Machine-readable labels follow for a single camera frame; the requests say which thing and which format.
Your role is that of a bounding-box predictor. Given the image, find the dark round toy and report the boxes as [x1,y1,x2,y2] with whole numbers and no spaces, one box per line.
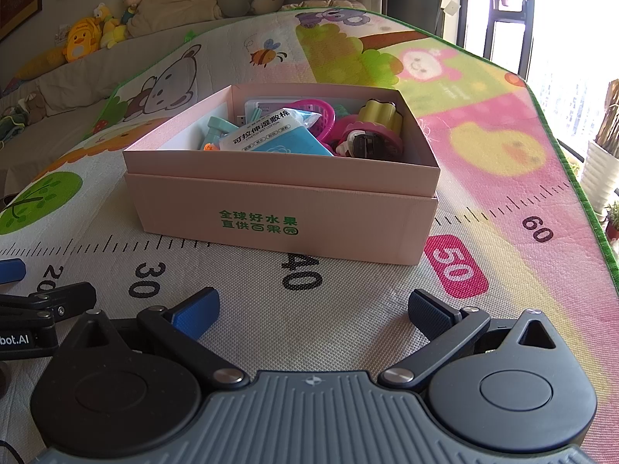
[349,131,383,159]

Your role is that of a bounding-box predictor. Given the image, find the beige covered sofa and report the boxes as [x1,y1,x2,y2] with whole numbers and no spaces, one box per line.
[0,0,291,175]

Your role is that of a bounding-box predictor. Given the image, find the yellow duck plush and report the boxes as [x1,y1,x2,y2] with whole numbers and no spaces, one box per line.
[65,16,104,63]

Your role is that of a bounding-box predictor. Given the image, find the black cable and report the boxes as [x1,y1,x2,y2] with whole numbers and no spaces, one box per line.
[0,440,25,464]

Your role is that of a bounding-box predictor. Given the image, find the small white box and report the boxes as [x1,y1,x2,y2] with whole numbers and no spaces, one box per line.
[243,98,310,119]

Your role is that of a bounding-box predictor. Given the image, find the teal plastic toy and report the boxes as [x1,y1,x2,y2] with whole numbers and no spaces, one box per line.
[205,115,240,148]

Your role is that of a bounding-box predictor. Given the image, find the beige cushion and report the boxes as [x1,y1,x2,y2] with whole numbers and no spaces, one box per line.
[127,0,226,37]

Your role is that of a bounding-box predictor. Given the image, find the green knitted clothes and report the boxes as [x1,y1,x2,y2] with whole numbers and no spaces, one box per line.
[0,97,44,143]

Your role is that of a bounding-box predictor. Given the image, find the pink patterned blanket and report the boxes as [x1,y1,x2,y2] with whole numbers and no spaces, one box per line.
[280,0,368,13]

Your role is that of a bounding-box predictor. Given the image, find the yellow pudding cup toy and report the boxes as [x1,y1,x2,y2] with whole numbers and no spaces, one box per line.
[359,99,403,135]

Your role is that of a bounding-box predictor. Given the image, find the long yellow pillow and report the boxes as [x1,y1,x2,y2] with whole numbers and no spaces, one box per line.
[14,48,68,80]

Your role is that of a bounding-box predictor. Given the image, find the small yellow duck doll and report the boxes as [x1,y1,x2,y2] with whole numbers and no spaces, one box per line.
[92,2,129,49]

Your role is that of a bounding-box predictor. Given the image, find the small potted plant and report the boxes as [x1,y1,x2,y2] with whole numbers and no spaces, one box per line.
[604,200,619,240]

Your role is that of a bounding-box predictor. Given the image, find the cartoon printed play mat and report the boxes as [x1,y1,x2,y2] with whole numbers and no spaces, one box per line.
[0,10,619,464]

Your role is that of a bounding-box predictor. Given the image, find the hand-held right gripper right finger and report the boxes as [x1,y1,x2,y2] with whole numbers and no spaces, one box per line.
[378,289,560,390]

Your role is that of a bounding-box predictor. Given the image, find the white planter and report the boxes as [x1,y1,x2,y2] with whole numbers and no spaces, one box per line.
[580,139,619,213]

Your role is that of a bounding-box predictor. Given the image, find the window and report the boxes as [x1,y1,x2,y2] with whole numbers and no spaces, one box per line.
[435,0,619,155]

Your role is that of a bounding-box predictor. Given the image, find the pink cardboard box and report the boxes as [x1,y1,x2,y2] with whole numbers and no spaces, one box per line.
[122,83,442,266]

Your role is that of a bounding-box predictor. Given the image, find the blue wet wipes pack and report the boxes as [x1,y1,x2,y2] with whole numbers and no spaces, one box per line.
[219,107,334,156]

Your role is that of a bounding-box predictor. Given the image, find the orange-haired doll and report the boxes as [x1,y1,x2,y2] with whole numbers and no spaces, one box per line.
[118,0,143,25]

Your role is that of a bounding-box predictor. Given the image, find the pink egg toy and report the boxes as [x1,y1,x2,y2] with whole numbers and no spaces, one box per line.
[333,116,404,160]

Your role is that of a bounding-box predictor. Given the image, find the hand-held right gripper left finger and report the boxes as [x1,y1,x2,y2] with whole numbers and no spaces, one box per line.
[68,287,246,390]

